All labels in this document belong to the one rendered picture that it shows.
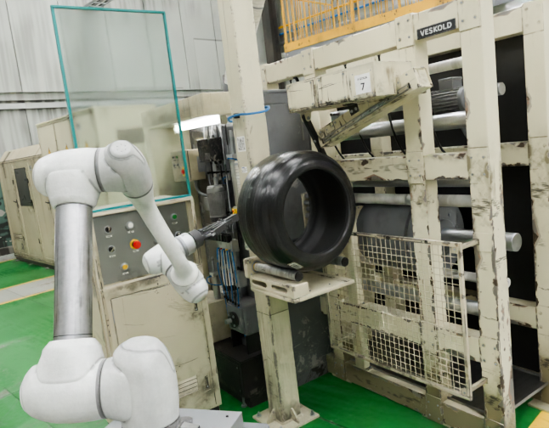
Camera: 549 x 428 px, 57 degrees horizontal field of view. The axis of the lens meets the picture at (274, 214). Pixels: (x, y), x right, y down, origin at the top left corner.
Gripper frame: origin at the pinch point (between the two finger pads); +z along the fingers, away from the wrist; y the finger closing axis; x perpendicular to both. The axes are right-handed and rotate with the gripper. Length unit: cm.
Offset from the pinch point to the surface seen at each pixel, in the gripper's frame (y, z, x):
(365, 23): 386, 537, -61
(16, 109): 913, 115, -128
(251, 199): 0.7, 13.4, -3.3
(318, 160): -11.3, 45.7, -8.3
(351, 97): -21, 66, -30
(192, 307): 57, -11, 50
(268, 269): 10.3, 14.2, 33.6
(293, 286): -10.9, 11.5, 37.4
